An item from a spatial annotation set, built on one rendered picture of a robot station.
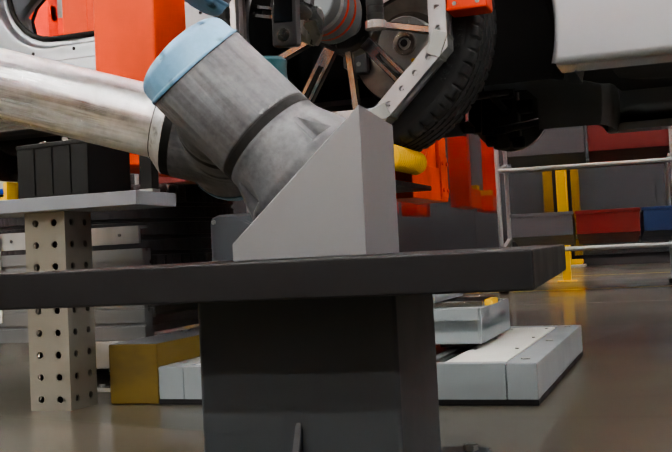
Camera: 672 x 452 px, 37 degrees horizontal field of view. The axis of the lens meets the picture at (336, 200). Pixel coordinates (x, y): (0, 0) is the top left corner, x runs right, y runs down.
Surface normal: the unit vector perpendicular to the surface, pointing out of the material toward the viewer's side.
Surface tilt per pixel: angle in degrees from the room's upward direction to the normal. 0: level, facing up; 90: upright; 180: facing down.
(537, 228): 83
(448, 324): 90
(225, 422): 90
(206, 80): 87
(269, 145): 74
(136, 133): 117
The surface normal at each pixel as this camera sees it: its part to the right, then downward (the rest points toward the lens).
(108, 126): -0.14, 0.42
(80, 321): 0.94, -0.07
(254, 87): 0.23, -0.48
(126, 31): -0.33, -0.03
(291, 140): -0.22, -0.50
